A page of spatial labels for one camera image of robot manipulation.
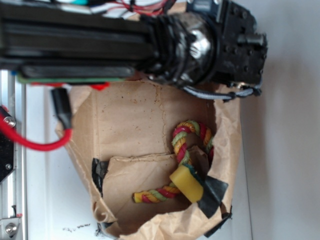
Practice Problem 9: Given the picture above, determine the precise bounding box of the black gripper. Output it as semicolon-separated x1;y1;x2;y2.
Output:
186;0;268;87

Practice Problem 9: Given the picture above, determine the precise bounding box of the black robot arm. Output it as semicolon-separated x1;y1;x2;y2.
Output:
0;0;268;88

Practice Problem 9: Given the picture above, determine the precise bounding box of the brown paper bag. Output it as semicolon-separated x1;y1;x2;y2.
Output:
66;78;242;240

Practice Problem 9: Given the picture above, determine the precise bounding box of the yellow sponge with green pad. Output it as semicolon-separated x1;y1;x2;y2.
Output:
169;164;204;203

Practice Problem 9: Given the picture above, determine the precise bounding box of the red yellow green twisted rope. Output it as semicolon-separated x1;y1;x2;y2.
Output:
132;120;215;204

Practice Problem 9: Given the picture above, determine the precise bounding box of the red cable with black connector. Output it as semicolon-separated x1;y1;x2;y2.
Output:
0;87;74;152

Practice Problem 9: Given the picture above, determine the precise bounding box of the aluminium frame rail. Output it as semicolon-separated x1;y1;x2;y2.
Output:
0;70;28;240

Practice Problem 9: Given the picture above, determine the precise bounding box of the black metal bracket plate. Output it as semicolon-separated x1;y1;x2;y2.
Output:
0;105;16;183

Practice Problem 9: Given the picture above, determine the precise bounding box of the silver corner bracket with bolt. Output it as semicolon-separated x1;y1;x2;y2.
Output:
0;217;23;240

